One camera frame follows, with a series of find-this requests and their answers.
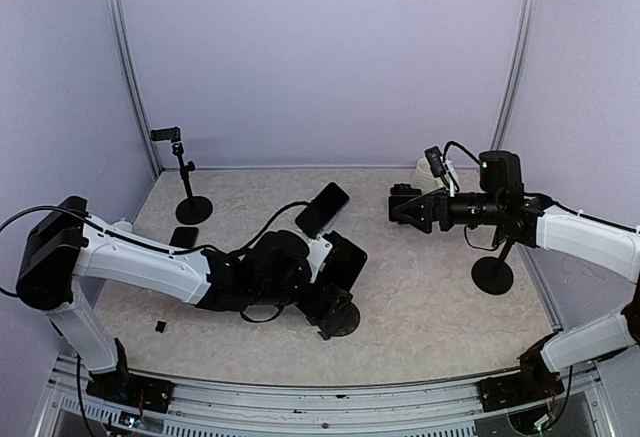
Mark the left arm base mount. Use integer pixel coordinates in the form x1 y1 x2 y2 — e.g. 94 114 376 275
86 374 174 414

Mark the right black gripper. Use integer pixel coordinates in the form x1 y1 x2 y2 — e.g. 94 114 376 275
393 186 504 234

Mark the aluminium corner post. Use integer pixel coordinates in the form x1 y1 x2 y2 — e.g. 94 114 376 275
490 0 537 150
106 0 162 179

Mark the small black clip piece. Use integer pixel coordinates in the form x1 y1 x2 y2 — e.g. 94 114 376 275
155 321 167 333

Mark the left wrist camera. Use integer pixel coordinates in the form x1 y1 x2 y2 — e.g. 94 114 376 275
307 236 333 283

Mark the white cup back right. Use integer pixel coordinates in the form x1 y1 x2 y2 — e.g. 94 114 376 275
411 157 447 194

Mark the black phone from tall stand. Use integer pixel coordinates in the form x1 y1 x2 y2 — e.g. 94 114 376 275
169 226 199 249

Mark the left aluminium corner post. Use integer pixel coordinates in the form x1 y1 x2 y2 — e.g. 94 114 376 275
106 0 162 179

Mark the black phone landscape back right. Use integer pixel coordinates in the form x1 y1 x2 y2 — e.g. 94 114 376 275
388 195 424 222

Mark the black tall stand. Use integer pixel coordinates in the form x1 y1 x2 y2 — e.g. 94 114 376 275
150 126 213 225
471 240 514 296

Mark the light blue cup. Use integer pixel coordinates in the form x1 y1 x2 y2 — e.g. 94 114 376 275
111 219 133 233

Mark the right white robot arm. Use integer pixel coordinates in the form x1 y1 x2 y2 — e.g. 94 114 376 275
389 147 639 401

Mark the black small stand back right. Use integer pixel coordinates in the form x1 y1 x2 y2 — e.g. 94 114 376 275
390 183 422 198

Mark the silver folding phone stand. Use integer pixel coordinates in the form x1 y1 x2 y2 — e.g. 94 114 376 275
312 201 351 242

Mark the black round base phone stand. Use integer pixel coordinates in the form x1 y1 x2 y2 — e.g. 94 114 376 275
319 302 360 337

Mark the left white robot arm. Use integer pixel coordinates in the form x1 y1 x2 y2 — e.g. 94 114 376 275
1 196 367 402

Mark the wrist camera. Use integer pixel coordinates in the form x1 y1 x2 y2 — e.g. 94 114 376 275
307 236 333 283
424 146 460 197

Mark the right aluminium corner post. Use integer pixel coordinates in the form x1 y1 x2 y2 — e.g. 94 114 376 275
490 0 537 150

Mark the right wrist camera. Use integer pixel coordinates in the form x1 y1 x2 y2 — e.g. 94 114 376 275
424 146 460 197

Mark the aluminium front rail frame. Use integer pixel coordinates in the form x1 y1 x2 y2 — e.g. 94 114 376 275
34 369 614 437

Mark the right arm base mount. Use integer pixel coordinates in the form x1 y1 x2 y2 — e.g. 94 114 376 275
476 373 565 412

